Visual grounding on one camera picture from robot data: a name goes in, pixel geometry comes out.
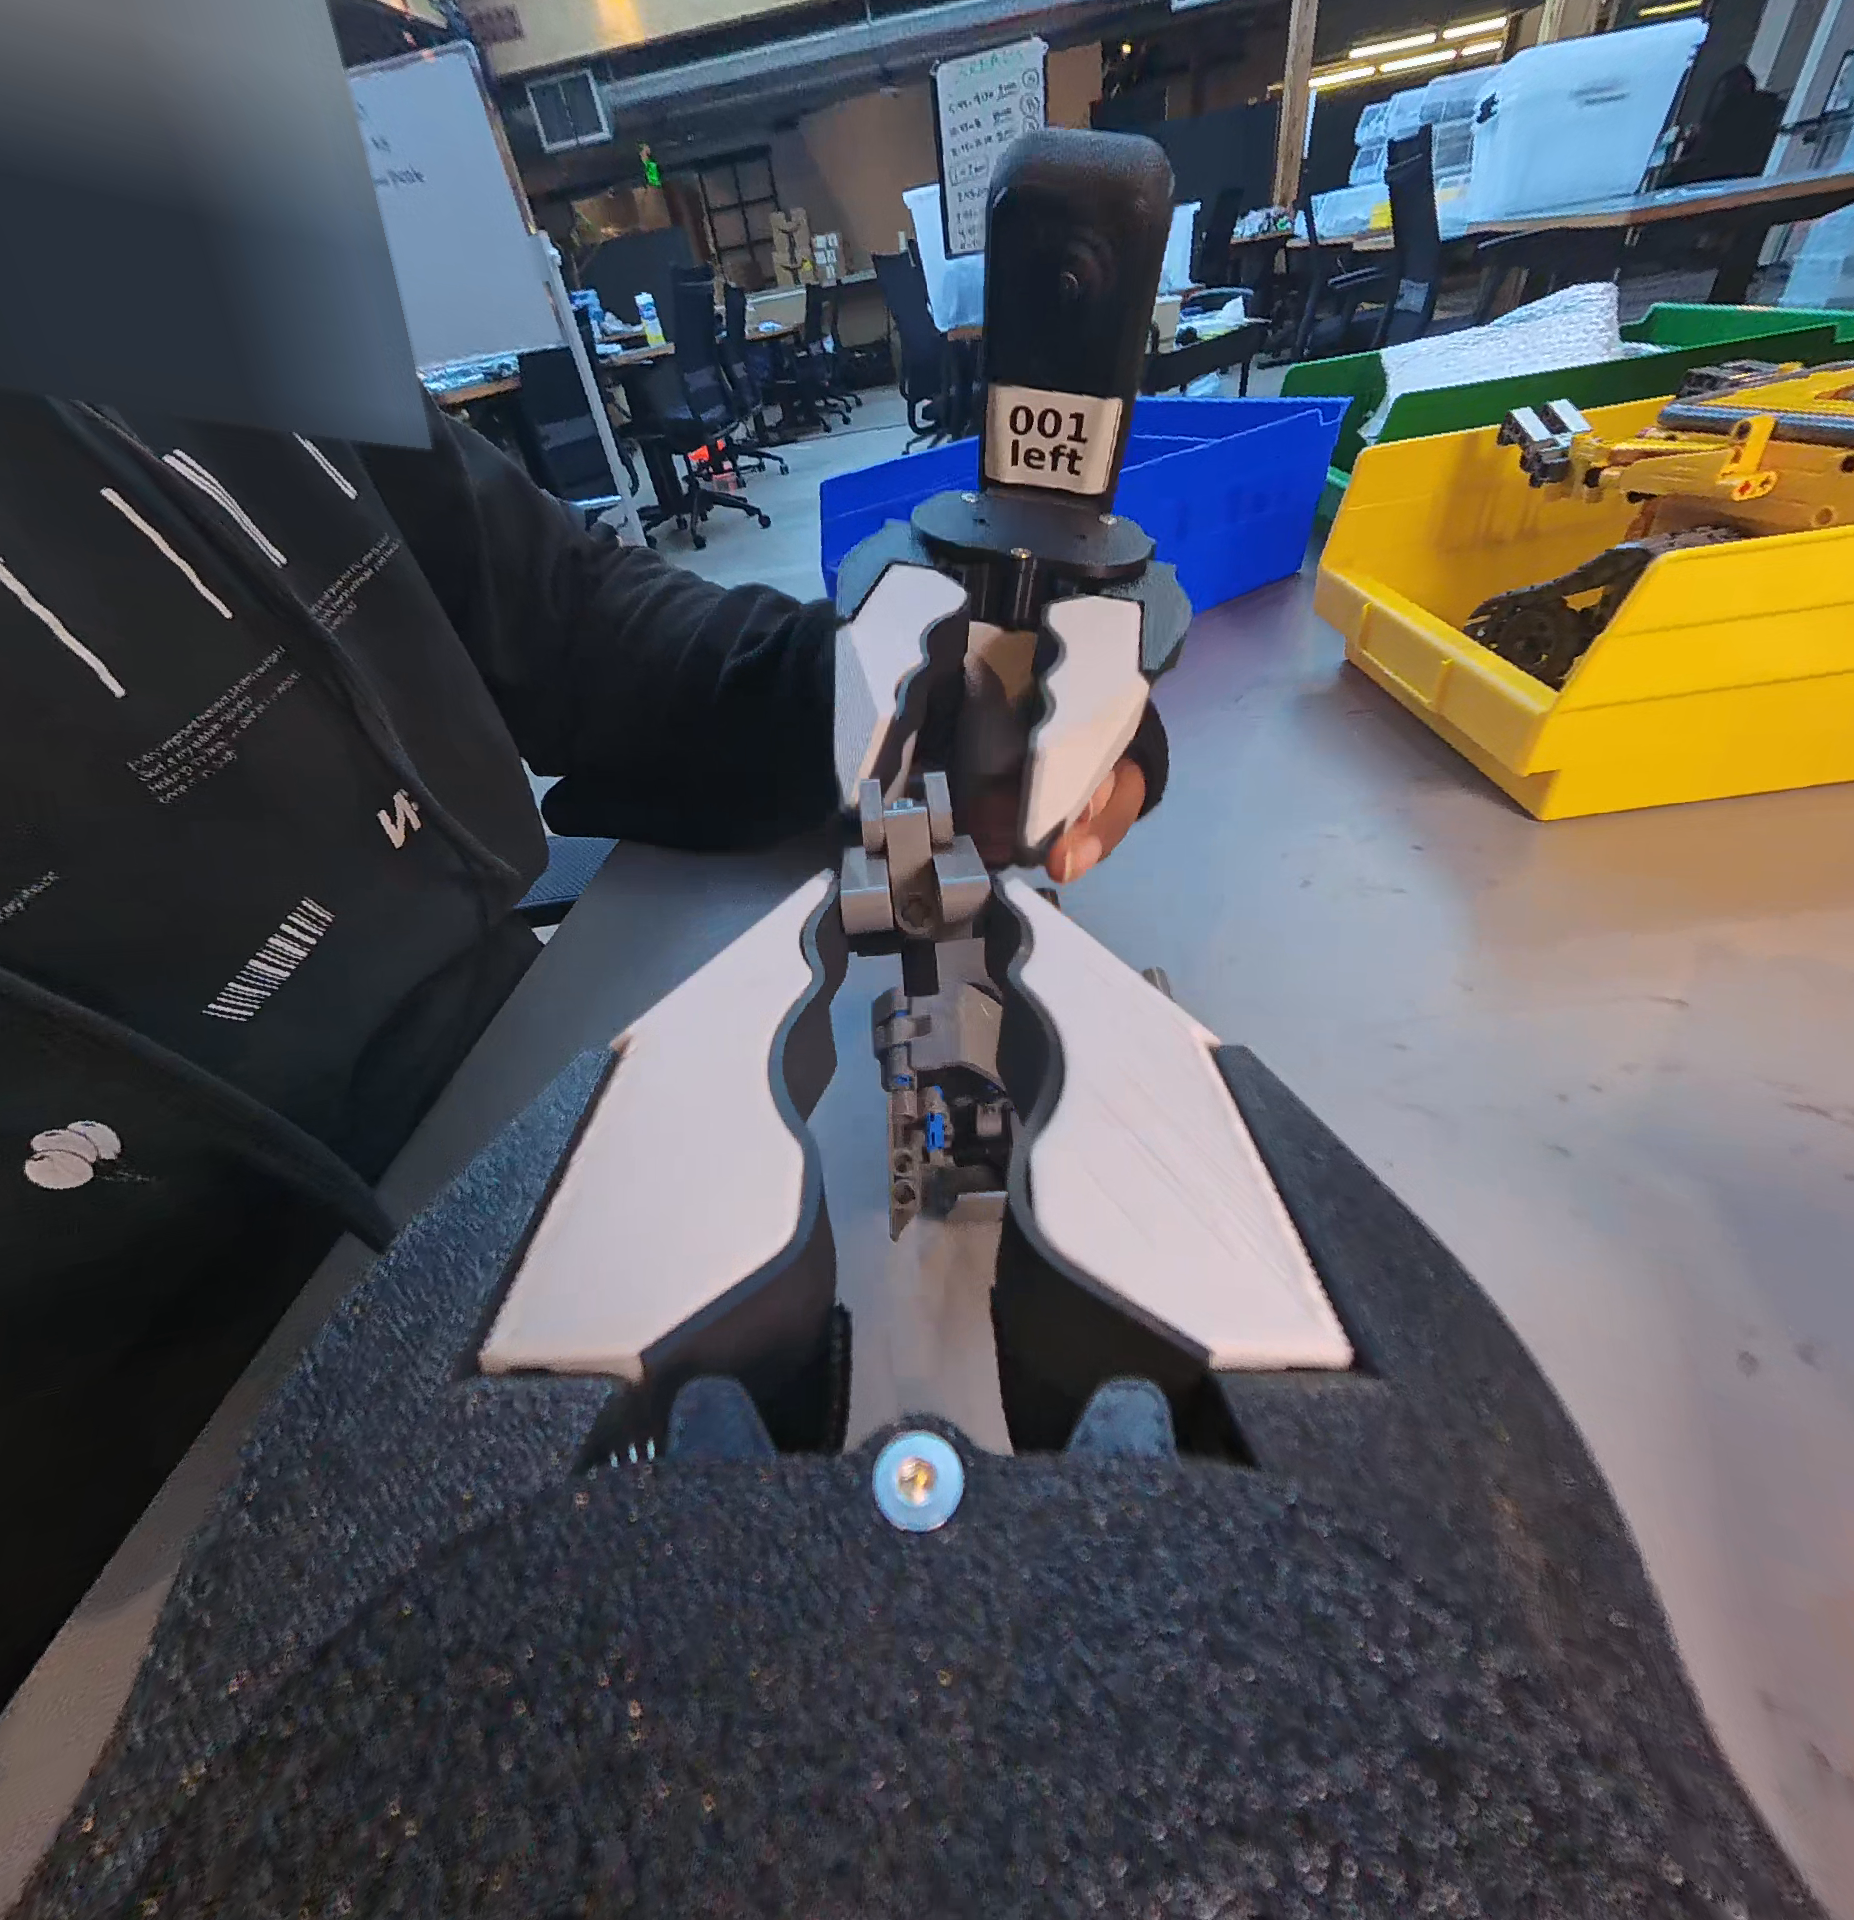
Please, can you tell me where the white plastic storage box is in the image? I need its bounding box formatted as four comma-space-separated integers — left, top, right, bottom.
1467, 15, 1708, 228

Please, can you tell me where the white bubble wrap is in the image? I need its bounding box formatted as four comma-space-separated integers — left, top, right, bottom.
1378, 277, 1665, 400

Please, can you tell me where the grey motor block assembly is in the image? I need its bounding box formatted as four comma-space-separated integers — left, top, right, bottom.
928, 981, 1022, 1204

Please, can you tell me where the wooden office table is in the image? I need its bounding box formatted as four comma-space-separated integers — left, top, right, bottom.
1467, 166, 1854, 302

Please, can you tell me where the wall air vent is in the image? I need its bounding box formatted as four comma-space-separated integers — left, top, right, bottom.
526, 65, 613, 152

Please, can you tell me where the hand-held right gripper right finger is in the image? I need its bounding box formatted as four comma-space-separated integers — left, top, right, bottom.
997, 878, 1360, 1373

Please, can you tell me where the white notice board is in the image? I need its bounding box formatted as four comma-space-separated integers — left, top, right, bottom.
932, 37, 1054, 260

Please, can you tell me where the person's left hand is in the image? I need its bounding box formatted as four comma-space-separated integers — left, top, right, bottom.
1039, 704, 1173, 888

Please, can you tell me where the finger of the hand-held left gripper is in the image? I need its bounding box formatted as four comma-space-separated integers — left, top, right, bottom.
834, 562, 971, 822
1014, 597, 1156, 889

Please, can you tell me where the person's black hoodie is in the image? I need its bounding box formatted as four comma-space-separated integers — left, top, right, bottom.
0, 382, 557, 1756

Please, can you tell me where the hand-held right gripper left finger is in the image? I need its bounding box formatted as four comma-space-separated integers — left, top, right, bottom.
476, 873, 846, 1379

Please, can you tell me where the grey desk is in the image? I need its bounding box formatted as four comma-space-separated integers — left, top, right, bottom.
0, 570, 1854, 1920

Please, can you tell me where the yellow plastic parts bin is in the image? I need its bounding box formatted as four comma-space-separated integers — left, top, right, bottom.
1311, 360, 1854, 822

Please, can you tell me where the blue plastic bin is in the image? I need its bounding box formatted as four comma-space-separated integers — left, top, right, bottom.
820, 393, 1354, 618

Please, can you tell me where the yellow tracked toy robot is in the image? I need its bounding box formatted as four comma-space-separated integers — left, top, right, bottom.
1464, 360, 1854, 693

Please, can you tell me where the green plastic bin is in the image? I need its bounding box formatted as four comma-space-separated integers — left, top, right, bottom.
1278, 301, 1854, 453

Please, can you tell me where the person's left forearm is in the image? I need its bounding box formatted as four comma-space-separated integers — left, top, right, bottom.
364, 420, 869, 851

